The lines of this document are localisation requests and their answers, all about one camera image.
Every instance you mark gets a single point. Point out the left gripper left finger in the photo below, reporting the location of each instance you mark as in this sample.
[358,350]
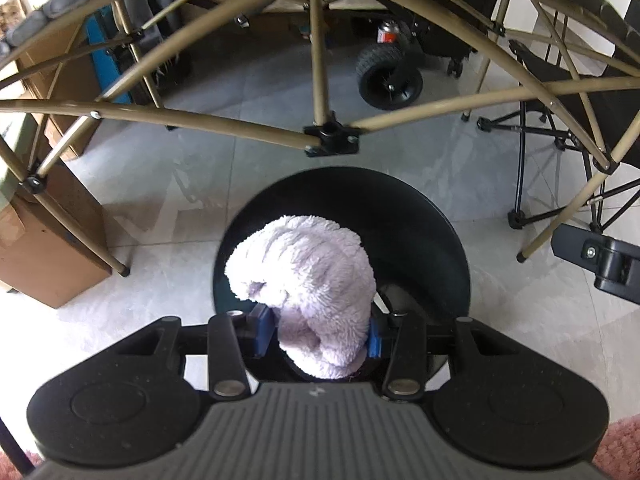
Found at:
[239,343]

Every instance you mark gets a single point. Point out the tan folding camping table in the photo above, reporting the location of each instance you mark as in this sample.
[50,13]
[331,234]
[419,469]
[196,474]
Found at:
[326,137]

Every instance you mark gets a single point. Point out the black wagon wheel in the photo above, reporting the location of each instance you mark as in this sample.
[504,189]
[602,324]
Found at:
[387,80]

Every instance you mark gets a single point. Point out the black folding chair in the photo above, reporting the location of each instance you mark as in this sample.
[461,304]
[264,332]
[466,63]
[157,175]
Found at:
[609,113]

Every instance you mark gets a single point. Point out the purple fluffy cloth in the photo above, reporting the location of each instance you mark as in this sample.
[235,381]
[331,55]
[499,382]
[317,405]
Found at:
[317,277]

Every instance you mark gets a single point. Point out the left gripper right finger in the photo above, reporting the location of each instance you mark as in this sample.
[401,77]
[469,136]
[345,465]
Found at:
[397,355]

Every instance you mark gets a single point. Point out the black round trash bin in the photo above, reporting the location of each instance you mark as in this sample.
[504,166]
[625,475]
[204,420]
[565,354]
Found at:
[417,258]

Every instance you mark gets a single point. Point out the cardboard box with green liner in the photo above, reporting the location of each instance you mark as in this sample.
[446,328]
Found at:
[38,256]

